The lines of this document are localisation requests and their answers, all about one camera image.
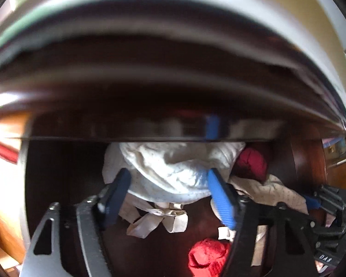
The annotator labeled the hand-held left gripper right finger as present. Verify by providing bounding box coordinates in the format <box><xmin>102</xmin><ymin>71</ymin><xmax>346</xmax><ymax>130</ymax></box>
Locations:
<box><xmin>207</xmin><ymin>168</ymin><xmax>318</xmax><ymax>277</ymax></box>

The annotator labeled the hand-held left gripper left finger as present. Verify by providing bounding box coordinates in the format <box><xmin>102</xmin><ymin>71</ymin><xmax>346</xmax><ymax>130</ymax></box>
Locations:
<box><xmin>20</xmin><ymin>167</ymin><xmax>132</xmax><ymax>277</ymax></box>

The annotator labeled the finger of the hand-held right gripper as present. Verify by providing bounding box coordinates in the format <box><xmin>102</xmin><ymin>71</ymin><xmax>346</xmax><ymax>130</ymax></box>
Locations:
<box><xmin>303</xmin><ymin>185</ymin><xmax>345</xmax><ymax>215</ymax></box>

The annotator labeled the white dotted underwear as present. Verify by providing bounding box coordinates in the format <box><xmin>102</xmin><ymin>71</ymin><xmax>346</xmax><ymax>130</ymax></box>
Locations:
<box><xmin>102</xmin><ymin>142</ymin><xmax>247</xmax><ymax>205</ymax></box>

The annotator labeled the dark wooden drawer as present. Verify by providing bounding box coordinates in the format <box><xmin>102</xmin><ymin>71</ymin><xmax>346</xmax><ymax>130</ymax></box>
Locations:
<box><xmin>19</xmin><ymin>124</ymin><xmax>329</xmax><ymax>277</ymax></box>

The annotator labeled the white dotted cloth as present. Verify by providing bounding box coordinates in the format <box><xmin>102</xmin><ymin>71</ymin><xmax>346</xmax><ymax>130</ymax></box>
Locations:
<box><xmin>229</xmin><ymin>176</ymin><xmax>309</xmax><ymax>214</ymax></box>

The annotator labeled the beige ribbon garment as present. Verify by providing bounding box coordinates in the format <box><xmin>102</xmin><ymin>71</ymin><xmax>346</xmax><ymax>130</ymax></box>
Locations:
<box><xmin>118</xmin><ymin>193</ymin><xmax>189</xmax><ymax>238</ymax></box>

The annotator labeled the dark red garment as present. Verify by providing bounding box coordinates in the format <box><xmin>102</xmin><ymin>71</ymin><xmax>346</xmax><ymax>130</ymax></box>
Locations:
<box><xmin>236</xmin><ymin>148</ymin><xmax>268</xmax><ymax>182</ymax></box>

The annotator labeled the small red garment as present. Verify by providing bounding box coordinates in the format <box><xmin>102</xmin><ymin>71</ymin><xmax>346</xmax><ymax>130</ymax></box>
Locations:
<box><xmin>188</xmin><ymin>238</ymin><xmax>233</xmax><ymax>277</ymax></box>

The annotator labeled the dark wooden table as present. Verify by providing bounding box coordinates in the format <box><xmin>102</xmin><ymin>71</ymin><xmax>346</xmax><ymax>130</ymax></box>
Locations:
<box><xmin>0</xmin><ymin>35</ymin><xmax>346</xmax><ymax>148</ymax></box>

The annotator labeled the orange wooden cabinet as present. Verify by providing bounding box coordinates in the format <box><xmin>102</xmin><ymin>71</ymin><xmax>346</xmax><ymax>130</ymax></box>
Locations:
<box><xmin>0</xmin><ymin>112</ymin><xmax>32</xmax><ymax>266</ymax></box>

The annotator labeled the red cloth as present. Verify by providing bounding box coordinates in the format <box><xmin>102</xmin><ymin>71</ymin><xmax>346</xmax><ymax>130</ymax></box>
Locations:
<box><xmin>0</xmin><ymin>138</ymin><xmax>19</xmax><ymax>162</ymax></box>

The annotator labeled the floral white tablecloth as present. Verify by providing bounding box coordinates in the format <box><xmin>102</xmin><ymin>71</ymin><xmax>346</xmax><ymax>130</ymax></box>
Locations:
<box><xmin>0</xmin><ymin>0</ymin><xmax>346</xmax><ymax>116</ymax></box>

